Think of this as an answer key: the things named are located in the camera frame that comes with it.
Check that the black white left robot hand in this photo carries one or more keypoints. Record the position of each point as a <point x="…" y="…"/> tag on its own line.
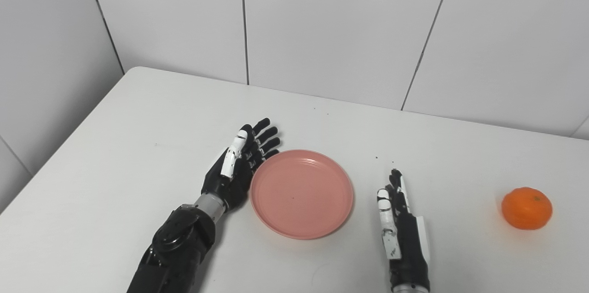
<point x="234" y="185"/>

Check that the orange mandarin fruit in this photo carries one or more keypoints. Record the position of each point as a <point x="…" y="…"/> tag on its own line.
<point x="527" y="209"/>

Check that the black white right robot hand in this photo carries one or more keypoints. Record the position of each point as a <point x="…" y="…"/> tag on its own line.
<point x="409" y="251"/>

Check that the pink round plate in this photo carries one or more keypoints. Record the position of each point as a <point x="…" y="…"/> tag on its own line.
<point x="301" y="196"/>

